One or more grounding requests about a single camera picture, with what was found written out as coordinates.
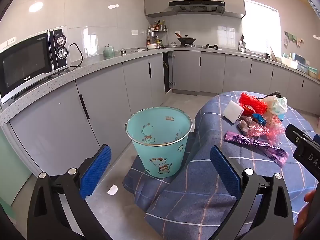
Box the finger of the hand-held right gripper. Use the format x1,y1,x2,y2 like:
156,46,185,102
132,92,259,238
286,124,313,146

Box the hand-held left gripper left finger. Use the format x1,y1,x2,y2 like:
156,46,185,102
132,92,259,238
27,144,113,240

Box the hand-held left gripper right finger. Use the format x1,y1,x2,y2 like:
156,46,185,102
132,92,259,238
210,144,294,240

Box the pink clear plastic wrap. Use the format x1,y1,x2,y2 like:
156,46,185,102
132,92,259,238
265,116,285,145

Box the clear printed plastic bag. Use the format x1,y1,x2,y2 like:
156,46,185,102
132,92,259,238
262,95,288,114

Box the shiny pink candy wrapper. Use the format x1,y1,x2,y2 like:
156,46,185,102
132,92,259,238
247,124,270,137

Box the blue wrapper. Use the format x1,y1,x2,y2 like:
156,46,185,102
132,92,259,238
252,112,267,124

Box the purple plastic wrapper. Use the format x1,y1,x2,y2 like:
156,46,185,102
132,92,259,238
226,131,290,167

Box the brown wrapper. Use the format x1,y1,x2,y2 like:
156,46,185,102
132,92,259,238
237,116,253,134

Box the red mesh net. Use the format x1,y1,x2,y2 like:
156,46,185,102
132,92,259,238
239,92,269,117

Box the white sponge block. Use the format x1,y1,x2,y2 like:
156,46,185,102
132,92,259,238
223,100,244,124

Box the teal cartoon print bucket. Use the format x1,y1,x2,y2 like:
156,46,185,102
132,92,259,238
125,107,193,178

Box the person's right hand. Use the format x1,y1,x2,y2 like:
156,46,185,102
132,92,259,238
294,189,318,238

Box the blue plaid tablecloth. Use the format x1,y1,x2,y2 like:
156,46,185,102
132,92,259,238
122,91,317,240

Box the white plastic tub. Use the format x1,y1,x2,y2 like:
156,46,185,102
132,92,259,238
281,56,299,69

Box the grey kitchen base cabinets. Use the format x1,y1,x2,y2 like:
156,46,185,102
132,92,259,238
0,50,320,178

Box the pale green panel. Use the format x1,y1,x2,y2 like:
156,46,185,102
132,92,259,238
0,127,34,208

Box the knife holder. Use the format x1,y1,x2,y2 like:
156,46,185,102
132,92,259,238
238,35,247,53

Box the bright window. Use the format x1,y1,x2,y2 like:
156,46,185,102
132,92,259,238
242,0,280,54

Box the gas stove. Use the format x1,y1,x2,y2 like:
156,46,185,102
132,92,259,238
179,44,222,50

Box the silver microwave oven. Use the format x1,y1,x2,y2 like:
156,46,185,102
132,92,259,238
0,26,71,105

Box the black wok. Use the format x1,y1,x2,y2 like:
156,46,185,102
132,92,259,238
175,32,197,46

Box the metal spice rack with bottles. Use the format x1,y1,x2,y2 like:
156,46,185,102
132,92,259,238
146,19,168,49

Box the black range hood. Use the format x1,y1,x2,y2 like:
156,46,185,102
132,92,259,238
168,0,225,15

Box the wall hung decoration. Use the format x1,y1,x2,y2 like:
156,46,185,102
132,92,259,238
284,31,304,47

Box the black microwave cable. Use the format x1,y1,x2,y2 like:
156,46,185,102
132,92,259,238
68,42,83,68

